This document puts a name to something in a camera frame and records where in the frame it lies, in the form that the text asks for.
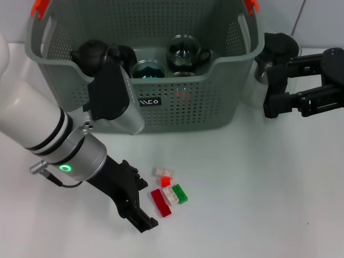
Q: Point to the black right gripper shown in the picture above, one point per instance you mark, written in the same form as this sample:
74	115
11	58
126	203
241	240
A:
336	67

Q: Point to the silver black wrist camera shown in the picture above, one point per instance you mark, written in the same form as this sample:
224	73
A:
110	94

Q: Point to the grey perforated storage basket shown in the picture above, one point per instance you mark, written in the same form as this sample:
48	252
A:
201	118

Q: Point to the dark red toy brick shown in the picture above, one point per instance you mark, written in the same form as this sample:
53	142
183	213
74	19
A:
161	203

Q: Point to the green toy brick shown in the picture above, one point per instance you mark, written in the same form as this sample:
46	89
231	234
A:
180	193

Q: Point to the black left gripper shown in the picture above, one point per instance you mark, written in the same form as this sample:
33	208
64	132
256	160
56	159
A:
118	185

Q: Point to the orange wedge toy brick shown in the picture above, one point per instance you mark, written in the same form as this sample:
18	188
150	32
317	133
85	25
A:
182	95

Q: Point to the small orange toy brick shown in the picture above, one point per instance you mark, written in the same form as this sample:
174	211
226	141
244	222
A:
166	182

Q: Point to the black clay teapot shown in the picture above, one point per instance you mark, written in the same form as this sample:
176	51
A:
90	55

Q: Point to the glass teacup with black holder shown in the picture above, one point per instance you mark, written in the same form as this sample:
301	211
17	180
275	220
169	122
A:
125	53
149	70
182	57
184	74

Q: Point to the white translucent toy brick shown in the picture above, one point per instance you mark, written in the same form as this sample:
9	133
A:
170	195
164	172

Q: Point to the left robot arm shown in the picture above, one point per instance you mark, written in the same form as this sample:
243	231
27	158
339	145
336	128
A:
35	121

